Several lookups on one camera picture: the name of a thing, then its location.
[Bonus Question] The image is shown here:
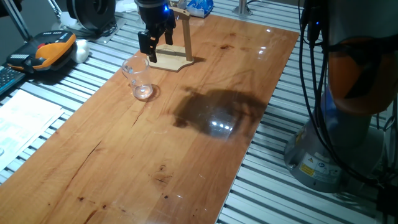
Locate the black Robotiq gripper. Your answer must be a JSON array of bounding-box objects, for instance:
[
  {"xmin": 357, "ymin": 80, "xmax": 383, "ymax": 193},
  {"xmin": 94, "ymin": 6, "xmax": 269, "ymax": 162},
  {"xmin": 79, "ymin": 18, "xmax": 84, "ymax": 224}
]
[{"xmin": 135, "ymin": 0, "xmax": 177, "ymax": 63}]

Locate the clear plastic cup with handle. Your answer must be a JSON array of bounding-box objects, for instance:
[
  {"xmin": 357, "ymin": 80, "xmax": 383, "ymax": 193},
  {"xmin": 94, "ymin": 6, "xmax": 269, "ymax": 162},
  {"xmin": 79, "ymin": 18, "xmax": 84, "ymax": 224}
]
[{"xmin": 121, "ymin": 55, "xmax": 154, "ymax": 100}]

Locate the wooden cup rack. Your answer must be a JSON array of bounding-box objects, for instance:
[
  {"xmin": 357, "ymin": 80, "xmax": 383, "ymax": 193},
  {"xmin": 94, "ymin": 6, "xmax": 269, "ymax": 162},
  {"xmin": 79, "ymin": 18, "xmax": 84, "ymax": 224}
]
[{"xmin": 146, "ymin": 6, "xmax": 195, "ymax": 73}]

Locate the blue plastic packet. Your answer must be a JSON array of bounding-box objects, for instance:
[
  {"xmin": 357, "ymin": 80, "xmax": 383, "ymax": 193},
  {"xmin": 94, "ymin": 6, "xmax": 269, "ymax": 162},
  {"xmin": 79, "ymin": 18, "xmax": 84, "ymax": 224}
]
[{"xmin": 185, "ymin": 0, "xmax": 215, "ymax": 19}]

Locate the black round device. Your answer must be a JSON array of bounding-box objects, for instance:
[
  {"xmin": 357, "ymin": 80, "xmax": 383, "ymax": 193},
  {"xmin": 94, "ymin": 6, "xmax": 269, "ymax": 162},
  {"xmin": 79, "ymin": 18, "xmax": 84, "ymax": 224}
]
[{"xmin": 66, "ymin": 0, "xmax": 116, "ymax": 32}]

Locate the white cloth lump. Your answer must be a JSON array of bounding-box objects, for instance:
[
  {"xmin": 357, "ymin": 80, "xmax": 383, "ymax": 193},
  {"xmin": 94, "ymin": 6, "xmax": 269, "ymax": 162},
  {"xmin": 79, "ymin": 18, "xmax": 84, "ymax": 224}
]
[{"xmin": 70, "ymin": 39, "xmax": 90, "ymax": 64}]

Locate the thin metal rod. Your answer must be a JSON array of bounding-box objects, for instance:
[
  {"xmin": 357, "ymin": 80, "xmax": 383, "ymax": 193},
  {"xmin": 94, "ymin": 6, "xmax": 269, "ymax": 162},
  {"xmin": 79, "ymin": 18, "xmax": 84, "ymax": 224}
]
[{"xmin": 47, "ymin": 0, "xmax": 63, "ymax": 19}]

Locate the orange black teach pendant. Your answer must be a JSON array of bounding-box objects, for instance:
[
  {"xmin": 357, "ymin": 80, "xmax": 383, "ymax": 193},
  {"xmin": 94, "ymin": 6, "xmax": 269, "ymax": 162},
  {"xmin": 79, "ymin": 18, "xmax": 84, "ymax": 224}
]
[{"xmin": 6, "ymin": 30, "xmax": 77, "ymax": 75}]

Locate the large wooden board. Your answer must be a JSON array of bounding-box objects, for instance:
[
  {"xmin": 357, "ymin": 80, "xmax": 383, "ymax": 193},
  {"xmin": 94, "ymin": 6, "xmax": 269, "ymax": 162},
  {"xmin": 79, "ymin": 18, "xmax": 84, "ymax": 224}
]
[{"xmin": 0, "ymin": 14, "xmax": 300, "ymax": 224}]

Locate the black computer keyboard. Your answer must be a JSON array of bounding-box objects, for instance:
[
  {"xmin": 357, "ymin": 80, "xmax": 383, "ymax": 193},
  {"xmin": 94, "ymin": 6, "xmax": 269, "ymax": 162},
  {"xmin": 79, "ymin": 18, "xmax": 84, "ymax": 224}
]
[{"xmin": 0, "ymin": 64, "xmax": 26, "ymax": 96}]

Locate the white printed paper sheet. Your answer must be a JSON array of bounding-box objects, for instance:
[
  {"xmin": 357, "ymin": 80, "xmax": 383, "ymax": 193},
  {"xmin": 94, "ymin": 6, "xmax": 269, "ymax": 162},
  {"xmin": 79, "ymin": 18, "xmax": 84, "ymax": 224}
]
[{"xmin": 0, "ymin": 89, "xmax": 65, "ymax": 172}]

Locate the aluminium frame post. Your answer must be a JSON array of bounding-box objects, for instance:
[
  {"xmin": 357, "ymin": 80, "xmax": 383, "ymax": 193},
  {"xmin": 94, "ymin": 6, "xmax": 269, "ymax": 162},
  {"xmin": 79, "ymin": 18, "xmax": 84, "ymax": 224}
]
[{"xmin": 232, "ymin": 0, "xmax": 253, "ymax": 17}]

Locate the aluminium frame strut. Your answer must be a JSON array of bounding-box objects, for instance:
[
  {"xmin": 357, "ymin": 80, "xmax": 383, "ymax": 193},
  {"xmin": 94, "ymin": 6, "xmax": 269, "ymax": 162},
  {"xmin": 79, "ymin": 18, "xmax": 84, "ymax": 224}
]
[{"xmin": 0, "ymin": 0, "xmax": 34, "ymax": 43}]

